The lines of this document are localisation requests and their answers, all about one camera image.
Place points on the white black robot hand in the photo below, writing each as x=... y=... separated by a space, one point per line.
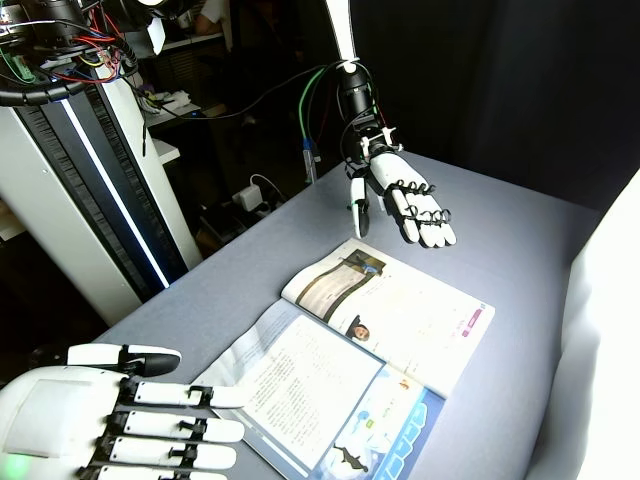
x=55 y=415
x=392 y=172

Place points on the grey table cloth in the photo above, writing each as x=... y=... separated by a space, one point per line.
x=500 y=240

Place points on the open illustrated book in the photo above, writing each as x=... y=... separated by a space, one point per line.
x=400 y=310

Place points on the white power adapter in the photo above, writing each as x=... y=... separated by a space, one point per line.
x=250 y=197

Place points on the black curtain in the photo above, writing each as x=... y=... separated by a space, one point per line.
x=500 y=75

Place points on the white robot body column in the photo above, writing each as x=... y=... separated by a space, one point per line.
x=30 y=200

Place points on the white desk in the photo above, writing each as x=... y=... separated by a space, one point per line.
x=165 y=150

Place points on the robot head wiring assembly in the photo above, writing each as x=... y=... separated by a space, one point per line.
x=60 y=30

